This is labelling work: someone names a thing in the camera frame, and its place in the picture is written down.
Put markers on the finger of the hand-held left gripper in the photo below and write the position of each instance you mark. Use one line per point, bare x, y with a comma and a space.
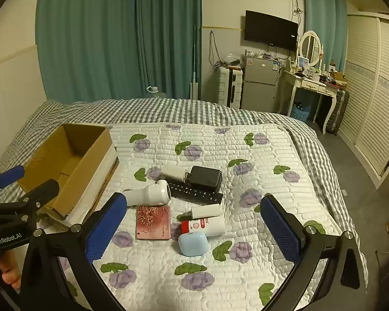
40, 191
9, 175

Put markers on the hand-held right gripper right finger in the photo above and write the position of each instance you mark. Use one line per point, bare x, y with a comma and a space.
280, 230

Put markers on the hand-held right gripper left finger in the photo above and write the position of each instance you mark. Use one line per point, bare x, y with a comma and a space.
105, 230

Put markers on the white square charger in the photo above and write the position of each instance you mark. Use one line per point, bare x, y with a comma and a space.
175, 172

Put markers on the person's left hand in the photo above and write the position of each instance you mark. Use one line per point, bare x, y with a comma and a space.
10, 270

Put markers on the pink floral card case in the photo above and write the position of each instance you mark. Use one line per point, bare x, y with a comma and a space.
154, 223

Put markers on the white handheld lint shaver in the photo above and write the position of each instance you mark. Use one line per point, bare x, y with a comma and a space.
149, 194

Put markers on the white bottle with red label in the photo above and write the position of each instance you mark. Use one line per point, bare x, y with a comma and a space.
210, 226

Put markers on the white tube with dark cap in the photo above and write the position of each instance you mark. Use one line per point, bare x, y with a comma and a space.
207, 211

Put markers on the light blue earbuds case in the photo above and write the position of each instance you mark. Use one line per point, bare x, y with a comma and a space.
193, 244

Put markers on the black charger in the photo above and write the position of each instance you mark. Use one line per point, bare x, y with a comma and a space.
206, 178

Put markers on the black remote control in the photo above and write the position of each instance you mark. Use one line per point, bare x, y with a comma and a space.
194, 196

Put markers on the white floral quilt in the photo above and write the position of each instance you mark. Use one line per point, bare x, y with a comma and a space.
214, 149

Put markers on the blue plastic basket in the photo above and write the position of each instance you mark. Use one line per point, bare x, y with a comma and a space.
300, 112

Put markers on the grey checkered bedsheet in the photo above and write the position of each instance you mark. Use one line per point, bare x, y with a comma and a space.
149, 110

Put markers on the dark suitcase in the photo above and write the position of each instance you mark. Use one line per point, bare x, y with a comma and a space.
338, 110

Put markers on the white dressing table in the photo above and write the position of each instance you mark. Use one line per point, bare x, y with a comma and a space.
311, 86

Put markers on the white suitcase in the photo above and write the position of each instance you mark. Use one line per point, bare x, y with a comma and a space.
228, 86

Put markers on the teal curtain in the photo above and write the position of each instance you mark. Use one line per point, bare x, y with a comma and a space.
168, 39
324, 22
84, 39

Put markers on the small brown cardboard box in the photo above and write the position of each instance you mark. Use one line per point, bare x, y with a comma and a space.
338, 78

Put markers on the white louvred wardrobe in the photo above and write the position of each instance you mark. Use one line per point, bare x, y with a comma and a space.
369, 87

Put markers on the white mop pole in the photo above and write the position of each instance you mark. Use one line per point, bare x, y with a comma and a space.
194, 71

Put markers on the white oval vanity mirror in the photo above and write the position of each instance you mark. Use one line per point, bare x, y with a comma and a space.
310, 45

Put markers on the black wall television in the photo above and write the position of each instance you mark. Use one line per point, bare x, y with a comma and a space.
270, 30

